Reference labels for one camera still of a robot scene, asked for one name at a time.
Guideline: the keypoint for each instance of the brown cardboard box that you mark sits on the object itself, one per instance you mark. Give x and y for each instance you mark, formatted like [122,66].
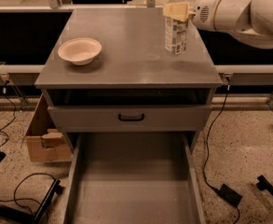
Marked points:
[44,142]

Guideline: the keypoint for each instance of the open grey middle drawer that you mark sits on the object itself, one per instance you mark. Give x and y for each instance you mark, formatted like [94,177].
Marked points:
[132,178]

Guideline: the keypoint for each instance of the black stand base left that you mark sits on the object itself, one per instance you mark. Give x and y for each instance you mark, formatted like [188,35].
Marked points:
[28,210]

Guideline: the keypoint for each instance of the closed grey upper drawer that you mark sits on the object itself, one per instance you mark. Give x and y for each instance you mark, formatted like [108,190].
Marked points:
[149,118]

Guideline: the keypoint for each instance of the black stand leg right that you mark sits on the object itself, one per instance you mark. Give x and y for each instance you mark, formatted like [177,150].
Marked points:
[263,184]

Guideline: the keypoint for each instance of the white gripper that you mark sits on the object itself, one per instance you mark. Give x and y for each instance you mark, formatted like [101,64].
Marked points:
[203,13]

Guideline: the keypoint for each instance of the black power adapter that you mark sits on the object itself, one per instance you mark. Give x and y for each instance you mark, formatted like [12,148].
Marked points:
[229,195]

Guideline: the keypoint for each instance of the clear plastic water bottle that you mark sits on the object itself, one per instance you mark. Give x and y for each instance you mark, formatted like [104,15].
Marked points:
[175,34]

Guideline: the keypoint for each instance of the white paper bowl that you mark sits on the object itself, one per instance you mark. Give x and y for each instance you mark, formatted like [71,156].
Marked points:
[80,51]

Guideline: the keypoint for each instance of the grey drawer cabinet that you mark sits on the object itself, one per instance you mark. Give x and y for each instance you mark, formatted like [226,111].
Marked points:
[133,68]

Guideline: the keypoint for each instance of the black drawer handle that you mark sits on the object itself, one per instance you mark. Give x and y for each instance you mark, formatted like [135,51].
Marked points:
[130,118]

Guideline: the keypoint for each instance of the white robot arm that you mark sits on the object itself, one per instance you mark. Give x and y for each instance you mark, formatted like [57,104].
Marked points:
[248,21]

